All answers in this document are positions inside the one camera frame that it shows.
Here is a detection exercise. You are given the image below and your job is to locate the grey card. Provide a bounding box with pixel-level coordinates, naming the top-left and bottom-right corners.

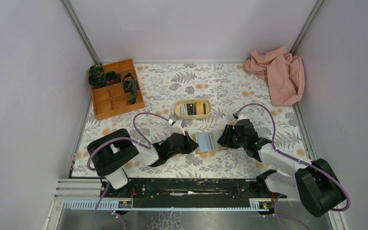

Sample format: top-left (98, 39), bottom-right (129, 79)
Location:
top-left (208, 131), bottom-right (226, 150)

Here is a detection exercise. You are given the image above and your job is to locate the yellow leather card holder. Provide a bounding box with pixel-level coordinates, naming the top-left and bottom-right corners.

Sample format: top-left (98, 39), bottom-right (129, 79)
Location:
top-left (193, 132), bottom-right (229, 154)

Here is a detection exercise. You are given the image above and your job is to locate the beige oval plastic tray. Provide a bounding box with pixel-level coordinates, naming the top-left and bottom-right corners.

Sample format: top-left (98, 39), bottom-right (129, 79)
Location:
top-left (174, 98), bottom-right (212, 120)

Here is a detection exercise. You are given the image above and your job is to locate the orange card with black stripe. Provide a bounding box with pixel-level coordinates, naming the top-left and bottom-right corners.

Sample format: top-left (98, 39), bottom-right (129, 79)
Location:
top-left (195, 103), bottom-right (207, 115)

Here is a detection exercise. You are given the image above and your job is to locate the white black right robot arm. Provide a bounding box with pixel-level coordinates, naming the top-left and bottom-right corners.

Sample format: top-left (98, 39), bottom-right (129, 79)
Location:
top-left (217, 118), bottom-right (347, 217)

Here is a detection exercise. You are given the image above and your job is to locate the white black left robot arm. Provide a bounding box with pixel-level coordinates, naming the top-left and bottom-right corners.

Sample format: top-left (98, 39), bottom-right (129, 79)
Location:
top-left (87, 128), bottom-right (199, 189)

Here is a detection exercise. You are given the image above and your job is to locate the white card in tray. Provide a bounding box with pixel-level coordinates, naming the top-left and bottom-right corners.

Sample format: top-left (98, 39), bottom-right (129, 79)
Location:
top-left (180, 104), bottom-right (188, 116)

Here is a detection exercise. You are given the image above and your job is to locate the floral patterned table mat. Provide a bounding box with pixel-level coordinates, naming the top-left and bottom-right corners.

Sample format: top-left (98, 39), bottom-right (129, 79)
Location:
top-left (70, 64), bottom-right (309, 178)

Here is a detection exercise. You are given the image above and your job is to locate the orange compartment organizer tray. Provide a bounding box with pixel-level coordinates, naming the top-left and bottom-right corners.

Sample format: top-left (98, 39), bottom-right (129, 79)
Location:
top-left (92, 59), bottom-right (145, 120)

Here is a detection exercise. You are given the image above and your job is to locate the pink crumpled cloth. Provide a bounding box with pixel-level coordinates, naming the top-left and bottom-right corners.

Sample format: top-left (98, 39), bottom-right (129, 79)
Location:
top-left (242, 46), bottom-right (305, 106)

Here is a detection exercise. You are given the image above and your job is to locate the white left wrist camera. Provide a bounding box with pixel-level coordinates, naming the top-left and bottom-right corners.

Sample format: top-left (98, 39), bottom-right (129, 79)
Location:
top-left (168, 119), bottom-right (185, 136)

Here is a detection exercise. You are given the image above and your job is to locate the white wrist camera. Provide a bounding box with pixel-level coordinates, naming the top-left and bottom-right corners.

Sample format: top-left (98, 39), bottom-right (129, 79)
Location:
top-left (168, 119), bottom-right (185, 136)
top-left (232, 113), bottom-right (250, 125)

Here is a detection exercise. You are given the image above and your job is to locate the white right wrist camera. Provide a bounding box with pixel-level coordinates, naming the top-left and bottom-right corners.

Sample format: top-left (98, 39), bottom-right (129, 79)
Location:
top-left (232, 113), bottom-right (250, 125)

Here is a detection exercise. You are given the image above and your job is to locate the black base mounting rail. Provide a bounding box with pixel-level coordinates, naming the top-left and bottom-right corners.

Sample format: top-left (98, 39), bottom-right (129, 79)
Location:
top-left (100, 178), bottom-right (278, 210)

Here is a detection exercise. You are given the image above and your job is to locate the dark camouflage strap in tray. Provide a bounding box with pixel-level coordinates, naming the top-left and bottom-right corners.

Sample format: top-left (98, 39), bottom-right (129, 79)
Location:
top-left (122, 72), bottom-right (139, 105)

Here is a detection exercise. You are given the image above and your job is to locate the dark rolled strap in tray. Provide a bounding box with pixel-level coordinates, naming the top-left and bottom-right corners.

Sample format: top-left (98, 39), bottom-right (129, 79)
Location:
top-left (104, 71), bottom-right (122, 86)

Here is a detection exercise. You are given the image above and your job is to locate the dark camouflage rolled strap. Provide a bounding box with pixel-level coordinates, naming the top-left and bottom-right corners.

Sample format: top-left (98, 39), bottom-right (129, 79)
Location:
top-left (88, 65), bottom-right (107, 89)

